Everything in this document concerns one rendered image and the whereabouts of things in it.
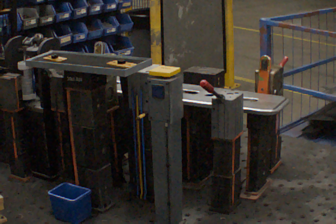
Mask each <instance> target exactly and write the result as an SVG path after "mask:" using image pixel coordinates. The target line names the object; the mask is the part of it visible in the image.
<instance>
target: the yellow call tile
mask: <svg viewBox="0 0 336 224"><path fill-rule="evenodd" d="M180 72H181V68H179V67H168V66H159V67H156V68H153V69H152V70H150V71H149V72H148V74H149V75H153V76H159V77H162V78H166V77H171V76H173V75H174V74H177V73H180Z"/></svg>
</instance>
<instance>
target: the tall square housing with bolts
mask: <svg viewBox="0 0 336 224"><path fill-rule="evenodd" d="M159 66H164V65H155V64H153V65H152V66H150V67H147V68H144V69H142V70H140V71H138V72H135V73H133V74H131V75H128V80H127V82H128V95H129V111H131V114H132V127H133V145H135V146H134V147H131V149H133V175H134V191H135V192H134V193H133V196H132V198H137V199H139V200H143V201H148V202H149V201H155V191H154V175H153V159H152V126H151V121H150V120H149V118H148V114H146V115H145V116H144V117H143V118H141V119H140V120H139V121H137V120H136V117H137V116H139V115H141V114H143V113H146V112H148V86H147V78H148V77H151V76H152V75H149V74H148V72H149V71H150V70H152V69H153V68H156V67H159ZM130 196H131V195H130Z"/></svg>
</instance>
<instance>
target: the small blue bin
mask: <svg viewBox="0 0 336 224"><path fill-rule="evenodd" d="M48 196H49V198H50V201H51V206H52V211H53V213H54V217H55V218H58V219H62V220H64V221H66V222H70V223H73V224H78V223H80V222H81V221H83V220H85V219H87V217H89V216H91V190H90V189H87V188H83V187H80V186H76V185H73V184H69V183H62V184H61V185H59V186H58V187H56V188H54V189H52V190H50V191H49V192H48Z"/></svg>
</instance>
